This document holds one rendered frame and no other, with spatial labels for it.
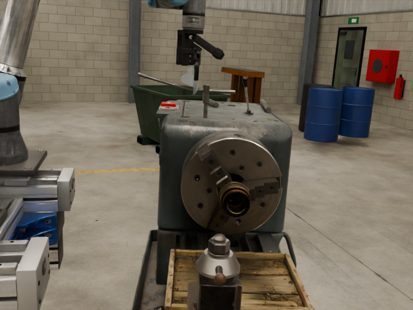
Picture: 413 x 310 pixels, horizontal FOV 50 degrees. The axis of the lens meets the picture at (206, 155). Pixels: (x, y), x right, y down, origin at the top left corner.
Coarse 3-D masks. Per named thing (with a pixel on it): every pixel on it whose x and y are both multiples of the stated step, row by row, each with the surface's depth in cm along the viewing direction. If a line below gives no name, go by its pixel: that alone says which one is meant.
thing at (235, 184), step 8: (232, 184) 126; (240, 184) 126; (224, 192) 123; (232, 192) 121; (240, 192) 121; (248, 192) 127; (224, 200) 121; (240, 200) 129; (248, 200) 121; (224, 208) 121; (232, 208) 126; (240, 208) 125; (248, 208) 122; (232, 216) 122; (240, 216) 122
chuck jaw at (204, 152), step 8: (200, 152) 132; (208, 152) 132; (208, 160) 129; (216, 160) 129; (208, 168) 129; (216, 168) 129; (224, 168) 133; (216, 176) 128; (224, 176) 128; (224, 184) 126
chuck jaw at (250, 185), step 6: (246, 180) 135; (252, 180) 134; (258, 180) 134; (264, 180) 133; (270, 180) 132; (276, 180) 132; (246, 186) 129; (252, 186) 129; (258, 186) 129; (264, 186) 131; (270, 186) 131; (276, 186) 131; (252, 192) 127; (258, 192) 129; (264, 192) 130; (270, 192) 132; (276, 192) 132; (252, 198) 128
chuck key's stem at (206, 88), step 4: (204, 88) 150; (208, 88) 150; (204, 92) 150; (208, 92) 150; (204, 96) 150; (208, 96) 151; (204, 100) 151; (208, 100) 151; (204, 104) 152; (204, 108) 152; (204, 112) 152; (204, 116) 152
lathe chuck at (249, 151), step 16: (208, 144) 132; (224, 144) 132; (240, 144) 132; (256, 144) 132; (192, 160) 133; (224, 160) 133; (240, 160) 133; (256, 160) 133; (272, 160) 133; (192, 176) 134; (208, 176) 134; (240, 176) 134; (256, 176) 134; (272, 176) 135; (192, 192) 135; (208, 192) 135; (192, 208) 136; (208, 208) 136; (256, 208) 137; (272, 208) 137; (240, 224) 138; (256, 224) 138
